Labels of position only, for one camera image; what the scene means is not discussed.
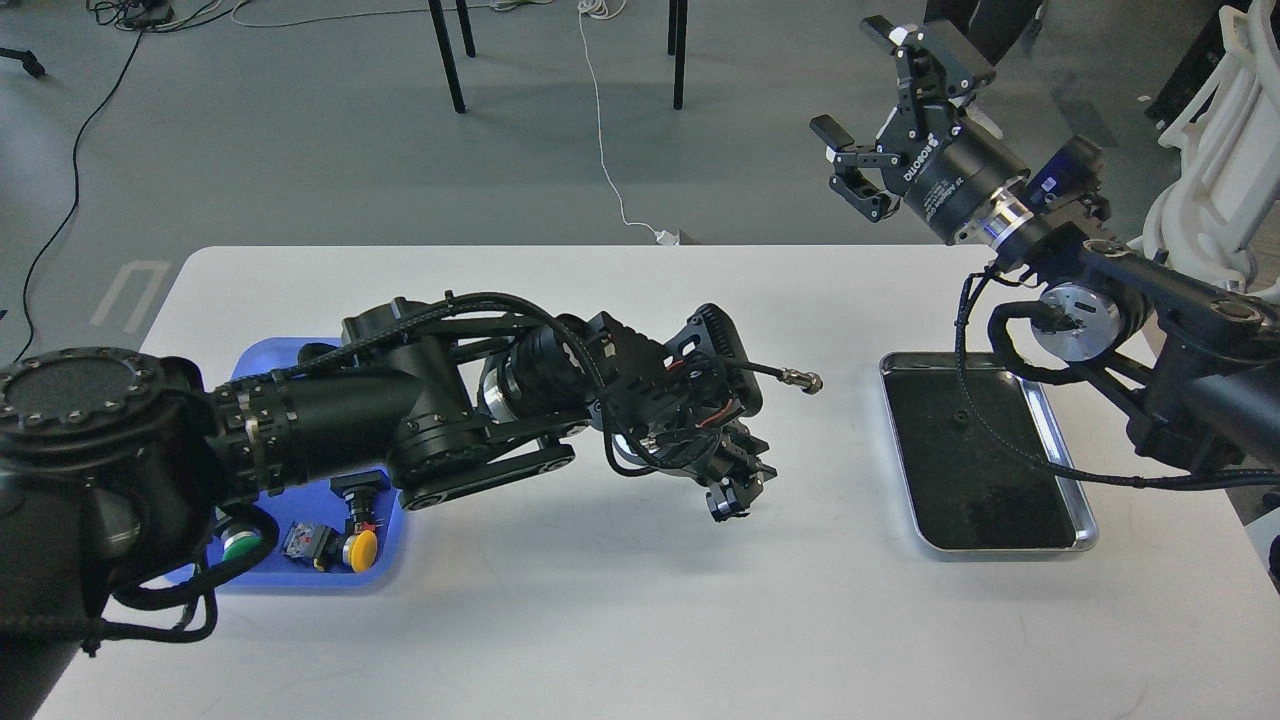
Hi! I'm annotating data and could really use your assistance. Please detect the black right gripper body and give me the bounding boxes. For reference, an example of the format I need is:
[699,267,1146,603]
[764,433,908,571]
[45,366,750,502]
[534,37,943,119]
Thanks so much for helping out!
[876,110,1030,243]

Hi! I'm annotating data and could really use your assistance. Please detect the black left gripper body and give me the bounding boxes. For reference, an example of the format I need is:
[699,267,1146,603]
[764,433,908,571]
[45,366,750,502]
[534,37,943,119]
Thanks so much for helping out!
[641,420,771,487]

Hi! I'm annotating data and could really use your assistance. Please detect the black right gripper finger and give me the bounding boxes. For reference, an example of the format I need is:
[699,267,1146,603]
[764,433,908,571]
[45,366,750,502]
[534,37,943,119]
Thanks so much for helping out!
[860,15,997,161]
[809,115,902,223]

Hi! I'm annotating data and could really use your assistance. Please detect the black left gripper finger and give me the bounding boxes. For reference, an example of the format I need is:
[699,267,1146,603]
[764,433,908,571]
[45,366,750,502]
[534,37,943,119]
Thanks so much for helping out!
[705,482,755,523]
[730,456,777,498]

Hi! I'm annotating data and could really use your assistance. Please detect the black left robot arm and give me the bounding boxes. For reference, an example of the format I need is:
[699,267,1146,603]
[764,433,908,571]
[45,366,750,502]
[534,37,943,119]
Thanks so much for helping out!
[1,292,822,719]

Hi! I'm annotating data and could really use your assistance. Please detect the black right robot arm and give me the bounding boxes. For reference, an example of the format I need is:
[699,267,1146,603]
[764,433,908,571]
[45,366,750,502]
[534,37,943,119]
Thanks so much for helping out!
[810,15,1277,489]

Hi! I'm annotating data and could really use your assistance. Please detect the silver metal tray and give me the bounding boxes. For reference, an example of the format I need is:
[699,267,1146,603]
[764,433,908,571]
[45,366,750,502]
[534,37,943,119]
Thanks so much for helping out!
[879,351,1098,560]

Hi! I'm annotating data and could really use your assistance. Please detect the blue plastic tray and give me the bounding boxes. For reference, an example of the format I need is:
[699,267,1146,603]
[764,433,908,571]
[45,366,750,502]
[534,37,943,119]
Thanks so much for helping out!
[219,336,407,594]

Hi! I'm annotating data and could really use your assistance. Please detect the person white shoes dark trousers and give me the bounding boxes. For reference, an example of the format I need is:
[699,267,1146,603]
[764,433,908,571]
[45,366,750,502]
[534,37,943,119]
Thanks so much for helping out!
[922,1,1043,67]

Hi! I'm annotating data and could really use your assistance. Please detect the black table legs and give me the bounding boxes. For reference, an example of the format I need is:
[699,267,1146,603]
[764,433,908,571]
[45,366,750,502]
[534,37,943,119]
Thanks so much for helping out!
[428,0,691,114]

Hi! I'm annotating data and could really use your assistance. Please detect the black square push button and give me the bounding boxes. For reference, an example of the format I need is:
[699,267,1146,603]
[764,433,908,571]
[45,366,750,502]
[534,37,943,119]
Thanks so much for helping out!
[330,471,390,536]

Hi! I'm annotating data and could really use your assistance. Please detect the white charging cable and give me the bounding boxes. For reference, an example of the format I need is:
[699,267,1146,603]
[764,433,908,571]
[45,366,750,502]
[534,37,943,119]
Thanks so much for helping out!
[576,0,681,246]

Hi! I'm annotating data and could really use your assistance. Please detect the yellow push button switch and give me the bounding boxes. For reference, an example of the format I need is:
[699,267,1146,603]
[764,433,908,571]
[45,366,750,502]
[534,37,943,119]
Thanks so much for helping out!
[280,521,380,573]

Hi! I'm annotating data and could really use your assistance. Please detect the green push button switch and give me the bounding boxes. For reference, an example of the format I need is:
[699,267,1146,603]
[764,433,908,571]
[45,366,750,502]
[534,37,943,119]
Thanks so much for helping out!
[212,515,262,562]

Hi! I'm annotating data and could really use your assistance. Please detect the black floor cable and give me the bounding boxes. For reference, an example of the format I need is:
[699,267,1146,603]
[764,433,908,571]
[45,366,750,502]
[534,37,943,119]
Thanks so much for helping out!
[0,0,175,361]

